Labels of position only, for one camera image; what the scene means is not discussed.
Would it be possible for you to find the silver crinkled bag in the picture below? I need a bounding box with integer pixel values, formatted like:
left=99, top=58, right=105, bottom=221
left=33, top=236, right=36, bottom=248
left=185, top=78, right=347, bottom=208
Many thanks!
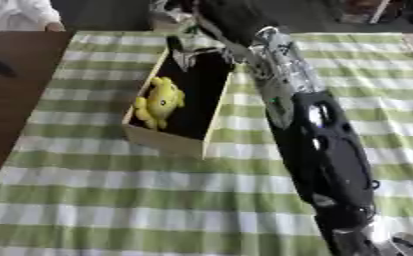
left=148, top=0, right=199, bottom=33

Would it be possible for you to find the person's hand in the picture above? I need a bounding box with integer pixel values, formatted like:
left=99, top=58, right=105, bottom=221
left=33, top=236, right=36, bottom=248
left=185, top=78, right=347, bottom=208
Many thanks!
left=43, top=21, right=68, bottom=33

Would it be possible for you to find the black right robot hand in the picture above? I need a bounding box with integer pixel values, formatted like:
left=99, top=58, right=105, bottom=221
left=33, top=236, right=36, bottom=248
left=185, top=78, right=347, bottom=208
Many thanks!
left=192, top=0, right=283, bottom=48

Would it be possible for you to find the person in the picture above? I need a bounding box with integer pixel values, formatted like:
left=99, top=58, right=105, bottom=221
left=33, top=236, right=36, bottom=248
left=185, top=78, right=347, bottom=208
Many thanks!
left=0, top=0, right=68, bottom=33

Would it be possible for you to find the tan cardboard box black inside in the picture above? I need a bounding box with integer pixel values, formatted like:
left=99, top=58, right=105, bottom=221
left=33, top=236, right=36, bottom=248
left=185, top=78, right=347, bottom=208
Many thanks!
left=120, top=34, right=238, bottom=160

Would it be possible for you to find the yellow soft toy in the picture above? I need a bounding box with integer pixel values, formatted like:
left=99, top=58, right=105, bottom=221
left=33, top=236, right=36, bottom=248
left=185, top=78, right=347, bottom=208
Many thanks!
left=130, top=76, right=189, bottom=131

